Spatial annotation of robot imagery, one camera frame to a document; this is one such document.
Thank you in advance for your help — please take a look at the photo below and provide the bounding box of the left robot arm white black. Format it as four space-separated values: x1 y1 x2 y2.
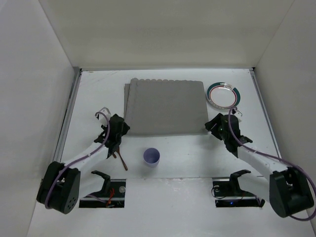
36 112 130 214

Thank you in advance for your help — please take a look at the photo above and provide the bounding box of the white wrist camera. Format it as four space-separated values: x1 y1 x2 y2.
232 109 243 122
94 107 112 124

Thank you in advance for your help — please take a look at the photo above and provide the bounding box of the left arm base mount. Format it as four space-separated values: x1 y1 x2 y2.
79 170 126 208

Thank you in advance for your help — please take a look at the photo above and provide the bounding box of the white plate green red rim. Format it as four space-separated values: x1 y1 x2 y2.
206 82 241 110

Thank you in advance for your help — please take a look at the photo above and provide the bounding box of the brown wooden spoon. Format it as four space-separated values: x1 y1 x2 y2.
117 147 128 171

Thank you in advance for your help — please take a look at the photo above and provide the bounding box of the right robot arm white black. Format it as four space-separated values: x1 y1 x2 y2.
205 113 316 218

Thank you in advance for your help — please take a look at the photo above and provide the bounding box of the purple cup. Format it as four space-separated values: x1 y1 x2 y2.
143 148 160 167

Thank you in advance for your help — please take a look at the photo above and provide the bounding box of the left aluminium table rail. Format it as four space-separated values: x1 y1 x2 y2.
39 68 82 188

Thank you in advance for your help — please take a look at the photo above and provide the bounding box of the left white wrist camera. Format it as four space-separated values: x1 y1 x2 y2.
94 107 112 124

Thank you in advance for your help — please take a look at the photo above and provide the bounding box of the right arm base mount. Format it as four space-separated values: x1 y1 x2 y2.
211 169 265 208

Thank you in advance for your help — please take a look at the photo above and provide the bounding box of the grey cloth placemat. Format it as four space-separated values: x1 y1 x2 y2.
124 78 208 136

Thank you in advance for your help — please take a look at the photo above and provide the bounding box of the aluminium table rail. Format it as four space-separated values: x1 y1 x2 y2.
39 68 82 188
249 68 281 158

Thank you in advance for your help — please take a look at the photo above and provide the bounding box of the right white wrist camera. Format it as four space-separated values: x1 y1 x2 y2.
232 109 243 122

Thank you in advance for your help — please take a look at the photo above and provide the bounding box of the right aluminium table rail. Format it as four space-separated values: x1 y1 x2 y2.
249 68 281 158

